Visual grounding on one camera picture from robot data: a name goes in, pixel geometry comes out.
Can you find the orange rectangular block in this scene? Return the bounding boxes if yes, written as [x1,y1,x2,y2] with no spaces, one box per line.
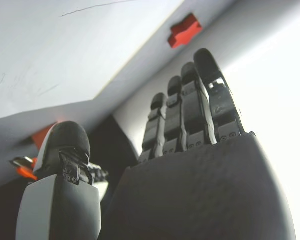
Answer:
[29,121,59,152]

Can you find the orange black utility knife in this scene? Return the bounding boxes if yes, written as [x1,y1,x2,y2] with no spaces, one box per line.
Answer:
[9,156,110,187]

